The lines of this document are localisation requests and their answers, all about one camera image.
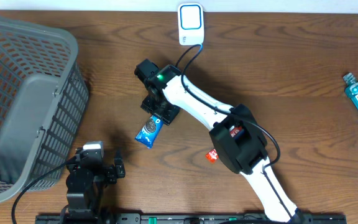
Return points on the red Nescafe stick packet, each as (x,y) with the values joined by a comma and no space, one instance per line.
(212,155)

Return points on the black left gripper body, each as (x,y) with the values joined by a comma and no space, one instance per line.
(109,177)

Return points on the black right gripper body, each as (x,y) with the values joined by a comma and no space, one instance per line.
(160,108)

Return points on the grey plastic shopping basket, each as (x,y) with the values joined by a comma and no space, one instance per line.
(43,98)

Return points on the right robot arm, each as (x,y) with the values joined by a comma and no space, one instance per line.
(239,141)

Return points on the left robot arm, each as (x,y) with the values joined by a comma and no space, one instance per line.
(88,177)

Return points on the blue Oreo cookie pack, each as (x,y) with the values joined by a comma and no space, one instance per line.
(149,131)

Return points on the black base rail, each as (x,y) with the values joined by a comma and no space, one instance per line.
(136,218)

